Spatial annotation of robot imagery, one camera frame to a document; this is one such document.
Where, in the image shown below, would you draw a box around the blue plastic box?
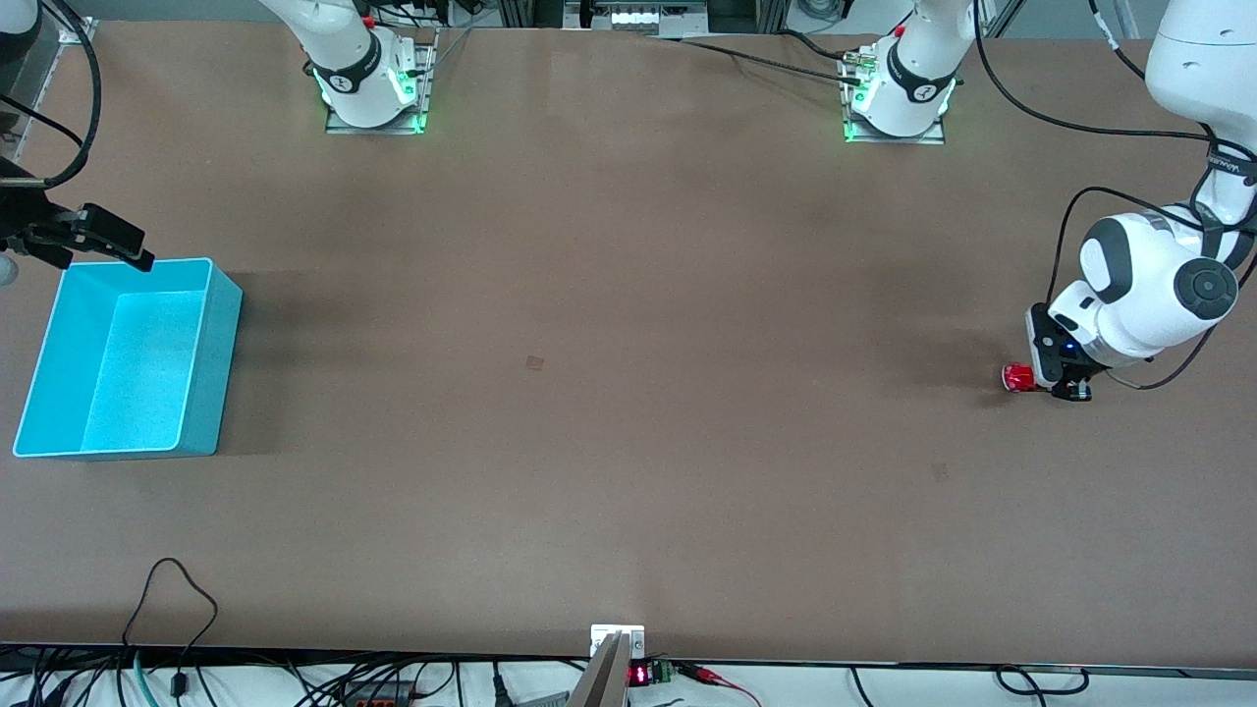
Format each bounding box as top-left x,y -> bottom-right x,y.
13,257 -> 244,460

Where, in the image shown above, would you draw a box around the thin black looped cable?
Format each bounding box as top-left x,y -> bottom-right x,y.
122,557 -> 219,698

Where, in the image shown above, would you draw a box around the short thick black cable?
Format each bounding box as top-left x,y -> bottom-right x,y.
779,28 -> 857,62

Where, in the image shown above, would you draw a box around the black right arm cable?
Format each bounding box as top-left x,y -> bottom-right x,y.
0,0 -> 102,188

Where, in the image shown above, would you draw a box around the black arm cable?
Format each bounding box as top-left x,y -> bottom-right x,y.
972,0 -> 1257,392
0,0 -> 102,188

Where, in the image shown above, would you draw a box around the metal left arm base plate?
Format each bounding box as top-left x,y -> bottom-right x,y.
840,49 -> 949,146

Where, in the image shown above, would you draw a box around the long thin black cable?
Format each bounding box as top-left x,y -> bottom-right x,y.
651,35 -> 865,85

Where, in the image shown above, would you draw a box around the grey aluminium camera bar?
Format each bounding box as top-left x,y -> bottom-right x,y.
568,631 -> 630,707

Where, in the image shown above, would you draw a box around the black power strip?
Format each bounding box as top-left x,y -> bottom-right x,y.
334,680 -> 419,707

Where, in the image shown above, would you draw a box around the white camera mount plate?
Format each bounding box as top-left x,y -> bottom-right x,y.
590,625 -> 646,659

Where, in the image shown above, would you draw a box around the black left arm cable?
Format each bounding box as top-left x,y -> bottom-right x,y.
972,0 -> 1257,392

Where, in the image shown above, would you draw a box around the red and black wires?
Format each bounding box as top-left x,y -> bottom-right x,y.
676,662 -> 763,707

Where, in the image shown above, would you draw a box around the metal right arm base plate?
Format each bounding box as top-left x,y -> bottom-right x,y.
324,27 -> 439,136

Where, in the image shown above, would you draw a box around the black coiled cable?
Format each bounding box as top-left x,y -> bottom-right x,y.
994,665 -> 1092,697

